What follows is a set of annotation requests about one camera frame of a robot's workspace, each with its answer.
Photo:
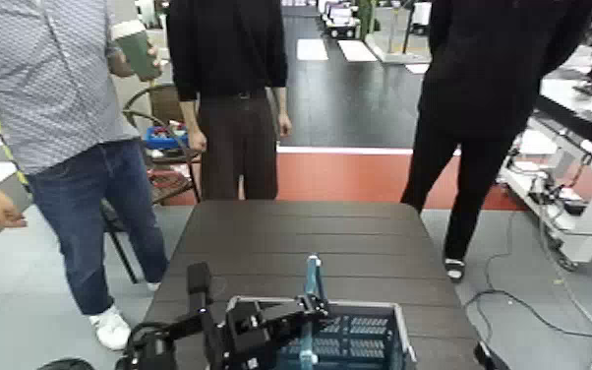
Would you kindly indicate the brown-trousered man's right hand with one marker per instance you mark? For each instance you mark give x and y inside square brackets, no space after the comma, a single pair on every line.
[197,139]

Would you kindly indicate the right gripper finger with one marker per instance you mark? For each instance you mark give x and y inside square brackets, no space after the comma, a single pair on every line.
[491,361]

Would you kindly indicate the person in all-black clothes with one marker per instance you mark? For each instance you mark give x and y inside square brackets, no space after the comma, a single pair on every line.
[482,77]

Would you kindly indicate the man black sweater brown trousers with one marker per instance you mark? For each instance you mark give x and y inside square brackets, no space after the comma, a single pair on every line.
[229,51]

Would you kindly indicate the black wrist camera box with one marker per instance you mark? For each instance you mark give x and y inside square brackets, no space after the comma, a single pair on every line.
[199,279]

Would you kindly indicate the white lab machine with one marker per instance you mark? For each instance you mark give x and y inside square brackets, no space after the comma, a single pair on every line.
[421,13]
[340,20]

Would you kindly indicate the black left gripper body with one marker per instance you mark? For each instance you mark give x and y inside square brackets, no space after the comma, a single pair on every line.
[247,333]

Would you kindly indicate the brown-trousered man's left hand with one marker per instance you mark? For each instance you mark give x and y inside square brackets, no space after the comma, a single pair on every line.
[284,124]

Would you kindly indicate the patterned-shirt man's left hand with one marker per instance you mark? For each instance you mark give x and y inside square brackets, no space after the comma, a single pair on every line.
[155,56]

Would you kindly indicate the white platform with pole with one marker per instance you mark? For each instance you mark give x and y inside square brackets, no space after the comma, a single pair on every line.
[394,54]

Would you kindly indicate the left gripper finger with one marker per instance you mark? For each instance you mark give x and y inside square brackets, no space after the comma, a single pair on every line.
[306,307]

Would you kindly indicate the green cup with white lid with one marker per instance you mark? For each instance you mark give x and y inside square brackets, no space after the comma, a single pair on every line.
[136,49]

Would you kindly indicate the man patterned shirt blue jeans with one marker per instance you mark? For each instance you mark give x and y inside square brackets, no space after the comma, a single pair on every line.
[48,77]

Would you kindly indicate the blue box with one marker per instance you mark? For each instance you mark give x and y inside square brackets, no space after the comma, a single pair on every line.
[164,139]

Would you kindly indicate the wicker chair with black frame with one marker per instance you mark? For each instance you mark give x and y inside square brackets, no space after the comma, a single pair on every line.
[164,103]

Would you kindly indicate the black-topped workbench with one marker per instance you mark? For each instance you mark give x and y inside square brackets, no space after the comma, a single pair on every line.
[575,111]

